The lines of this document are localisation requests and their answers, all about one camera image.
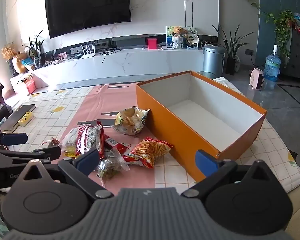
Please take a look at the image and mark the black notebook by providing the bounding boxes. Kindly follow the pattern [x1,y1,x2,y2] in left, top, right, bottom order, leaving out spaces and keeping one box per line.
[1,104,37,132]

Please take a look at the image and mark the black television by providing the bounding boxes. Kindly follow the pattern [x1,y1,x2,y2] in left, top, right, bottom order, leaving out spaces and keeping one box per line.
[44,0,132,39]

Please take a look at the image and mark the green vine plant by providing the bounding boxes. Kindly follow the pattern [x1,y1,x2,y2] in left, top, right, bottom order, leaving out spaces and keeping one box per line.
[259,9,295,58]

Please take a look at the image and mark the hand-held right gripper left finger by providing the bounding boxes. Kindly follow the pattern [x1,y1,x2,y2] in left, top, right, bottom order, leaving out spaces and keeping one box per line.
[11,148,114,200]

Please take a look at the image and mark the long-leaf potted plant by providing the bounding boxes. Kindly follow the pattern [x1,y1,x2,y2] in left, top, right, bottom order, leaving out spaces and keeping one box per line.
[212,24,255,75]

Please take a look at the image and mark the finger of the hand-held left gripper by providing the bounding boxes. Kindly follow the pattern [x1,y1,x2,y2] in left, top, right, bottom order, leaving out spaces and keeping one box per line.
[0,130,28,147]
[0,146,62,167]

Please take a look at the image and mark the dark grey cabinet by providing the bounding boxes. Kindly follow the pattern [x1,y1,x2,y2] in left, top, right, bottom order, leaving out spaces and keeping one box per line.
[281,27,300,83]

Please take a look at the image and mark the dried flowers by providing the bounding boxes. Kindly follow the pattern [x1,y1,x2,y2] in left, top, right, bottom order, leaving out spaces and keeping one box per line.
[0,44,17,60]

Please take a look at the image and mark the large red snack packet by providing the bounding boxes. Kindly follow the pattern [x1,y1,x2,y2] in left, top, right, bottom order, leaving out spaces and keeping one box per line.
[75,121,105,159]

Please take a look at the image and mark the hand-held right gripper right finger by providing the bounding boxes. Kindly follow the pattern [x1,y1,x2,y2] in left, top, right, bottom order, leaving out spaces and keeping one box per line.
[181,149,284,198]

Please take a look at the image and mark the pink storage box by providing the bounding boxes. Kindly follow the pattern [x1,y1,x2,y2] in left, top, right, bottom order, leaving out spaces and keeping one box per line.
[10,73,37,95]

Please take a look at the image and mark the lemon-print checked tablecloth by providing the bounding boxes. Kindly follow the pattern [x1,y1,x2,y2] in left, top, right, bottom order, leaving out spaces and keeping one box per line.
[0,76,300,193]

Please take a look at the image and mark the red fries snack bag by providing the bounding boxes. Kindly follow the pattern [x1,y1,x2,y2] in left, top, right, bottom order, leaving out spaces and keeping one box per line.
[122,137,174,169]

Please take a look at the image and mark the white snack packet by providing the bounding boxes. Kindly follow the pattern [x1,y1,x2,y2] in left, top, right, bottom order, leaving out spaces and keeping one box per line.
[59,127,81,150]

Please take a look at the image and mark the white marble television console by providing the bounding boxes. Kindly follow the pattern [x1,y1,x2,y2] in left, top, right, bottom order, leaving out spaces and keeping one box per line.
[32,46,208,88]

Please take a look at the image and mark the green plant in glass vase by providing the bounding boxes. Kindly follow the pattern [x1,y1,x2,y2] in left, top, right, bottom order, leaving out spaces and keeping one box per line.
[22,29,45,68]

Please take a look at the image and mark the white router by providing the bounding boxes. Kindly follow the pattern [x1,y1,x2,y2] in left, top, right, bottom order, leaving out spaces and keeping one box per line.
[80,44,95,59]

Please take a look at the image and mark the yellow green chip bag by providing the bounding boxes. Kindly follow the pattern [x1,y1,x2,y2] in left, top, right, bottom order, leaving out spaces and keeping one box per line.
[112,106,150,136]

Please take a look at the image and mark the silver trash can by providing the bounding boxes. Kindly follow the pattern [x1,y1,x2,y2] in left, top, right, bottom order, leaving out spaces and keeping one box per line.
[202,44,226,77]

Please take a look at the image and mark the blue picture card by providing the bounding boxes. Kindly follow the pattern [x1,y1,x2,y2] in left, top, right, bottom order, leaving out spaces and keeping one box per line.
[166,26,175,47]

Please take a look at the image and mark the clear packet of green snack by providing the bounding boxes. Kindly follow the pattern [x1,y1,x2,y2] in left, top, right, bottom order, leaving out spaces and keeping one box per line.
[96,150,130,180]

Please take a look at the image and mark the round paper fan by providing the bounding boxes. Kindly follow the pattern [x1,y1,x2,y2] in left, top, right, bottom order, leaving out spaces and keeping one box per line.
[184,26,198,39]

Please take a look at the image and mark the pink space heater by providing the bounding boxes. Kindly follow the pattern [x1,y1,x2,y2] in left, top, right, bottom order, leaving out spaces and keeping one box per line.
[250,67,265,90]

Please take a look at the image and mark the golden vase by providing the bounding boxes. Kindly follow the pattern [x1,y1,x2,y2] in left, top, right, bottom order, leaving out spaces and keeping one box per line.
[12,53,28,74]

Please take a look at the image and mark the teddy bear bouquet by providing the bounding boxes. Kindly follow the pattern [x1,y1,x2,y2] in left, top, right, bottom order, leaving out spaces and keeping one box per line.
[172,26,185,49]

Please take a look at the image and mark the pink bottle-print mat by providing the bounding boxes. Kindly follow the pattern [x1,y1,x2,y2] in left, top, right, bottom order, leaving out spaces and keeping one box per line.
[57,81,198,189]

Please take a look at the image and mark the orange cardboard box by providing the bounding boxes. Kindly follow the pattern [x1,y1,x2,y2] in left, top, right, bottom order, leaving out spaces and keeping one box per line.
[135,70,267,183]

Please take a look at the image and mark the small red snack packet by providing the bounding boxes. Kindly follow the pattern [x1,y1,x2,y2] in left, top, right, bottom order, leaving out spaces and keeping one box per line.
[104,134,133,155]

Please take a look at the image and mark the dark red snack packet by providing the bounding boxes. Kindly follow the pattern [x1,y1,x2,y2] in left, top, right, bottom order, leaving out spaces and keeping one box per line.
[41,137,63,150]

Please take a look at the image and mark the black cables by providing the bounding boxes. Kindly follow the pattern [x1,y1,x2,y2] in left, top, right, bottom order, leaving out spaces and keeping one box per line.
[99,46,122,64]

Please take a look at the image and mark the yellow tissue pack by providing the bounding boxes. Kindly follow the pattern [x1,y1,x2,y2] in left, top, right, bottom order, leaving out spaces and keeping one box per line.
[17,112,35,126]

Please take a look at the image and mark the blue water bottle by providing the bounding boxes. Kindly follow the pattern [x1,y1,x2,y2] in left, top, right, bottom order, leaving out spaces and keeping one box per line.
[264,44,282,82]

